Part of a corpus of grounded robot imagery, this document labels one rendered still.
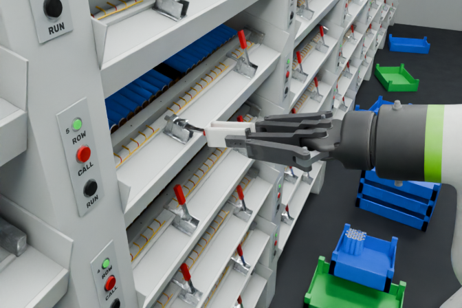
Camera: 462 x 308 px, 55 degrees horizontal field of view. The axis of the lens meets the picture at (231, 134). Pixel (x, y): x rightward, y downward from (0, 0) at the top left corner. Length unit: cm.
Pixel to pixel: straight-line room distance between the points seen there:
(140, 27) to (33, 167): 22
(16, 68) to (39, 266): 22
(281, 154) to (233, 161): 40
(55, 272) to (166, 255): 28
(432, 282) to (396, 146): 134
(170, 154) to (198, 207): 21
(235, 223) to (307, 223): 89
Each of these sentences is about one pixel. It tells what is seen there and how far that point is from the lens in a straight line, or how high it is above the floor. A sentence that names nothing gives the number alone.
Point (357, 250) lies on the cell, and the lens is 178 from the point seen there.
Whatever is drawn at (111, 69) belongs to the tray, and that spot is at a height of 111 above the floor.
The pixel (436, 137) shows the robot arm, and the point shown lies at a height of 104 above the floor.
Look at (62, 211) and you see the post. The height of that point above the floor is 100.
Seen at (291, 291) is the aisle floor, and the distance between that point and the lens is 168.
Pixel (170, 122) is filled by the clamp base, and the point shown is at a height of 96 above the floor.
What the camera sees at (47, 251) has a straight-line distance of 52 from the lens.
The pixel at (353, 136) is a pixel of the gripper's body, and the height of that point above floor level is 101.
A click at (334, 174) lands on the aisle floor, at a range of 224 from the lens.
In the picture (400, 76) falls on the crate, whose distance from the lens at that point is 344.
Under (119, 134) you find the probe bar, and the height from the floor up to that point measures 97.
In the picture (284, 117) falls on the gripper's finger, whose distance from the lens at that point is 64.
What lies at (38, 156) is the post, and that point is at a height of 107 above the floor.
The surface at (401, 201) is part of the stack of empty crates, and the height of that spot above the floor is 11.
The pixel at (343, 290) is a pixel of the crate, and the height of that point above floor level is 0.
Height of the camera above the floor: 129
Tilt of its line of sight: 31 degrees down
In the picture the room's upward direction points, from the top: straight up
